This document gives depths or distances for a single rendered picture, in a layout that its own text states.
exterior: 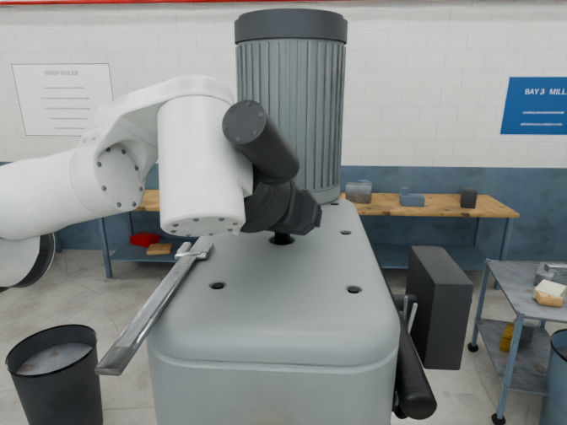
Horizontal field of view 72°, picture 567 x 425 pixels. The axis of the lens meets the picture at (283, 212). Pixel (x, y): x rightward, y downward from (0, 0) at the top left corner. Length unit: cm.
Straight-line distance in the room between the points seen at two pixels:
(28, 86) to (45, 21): 79
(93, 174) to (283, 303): 21
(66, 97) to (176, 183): 526
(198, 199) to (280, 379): 18
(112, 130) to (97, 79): 498
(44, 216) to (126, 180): 7
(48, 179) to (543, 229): 564
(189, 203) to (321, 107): 44
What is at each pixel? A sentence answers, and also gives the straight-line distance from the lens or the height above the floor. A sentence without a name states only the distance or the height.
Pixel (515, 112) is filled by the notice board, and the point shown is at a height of 183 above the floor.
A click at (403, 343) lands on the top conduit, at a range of 50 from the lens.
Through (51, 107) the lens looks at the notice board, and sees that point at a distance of 566.
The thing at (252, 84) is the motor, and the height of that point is 210.
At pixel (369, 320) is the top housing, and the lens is 38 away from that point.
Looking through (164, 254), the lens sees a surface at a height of 23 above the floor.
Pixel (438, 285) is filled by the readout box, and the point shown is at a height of 172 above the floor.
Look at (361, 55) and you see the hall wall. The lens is 475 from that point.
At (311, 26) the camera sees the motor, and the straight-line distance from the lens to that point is 67.
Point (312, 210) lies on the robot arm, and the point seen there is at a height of 195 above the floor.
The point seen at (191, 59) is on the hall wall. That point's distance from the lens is 490.
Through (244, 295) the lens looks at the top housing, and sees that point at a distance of 41.
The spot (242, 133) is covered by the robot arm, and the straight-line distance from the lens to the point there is 28.
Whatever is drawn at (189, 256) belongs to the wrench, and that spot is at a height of 190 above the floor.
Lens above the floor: 209
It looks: 18 degrees down
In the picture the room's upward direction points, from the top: straight up
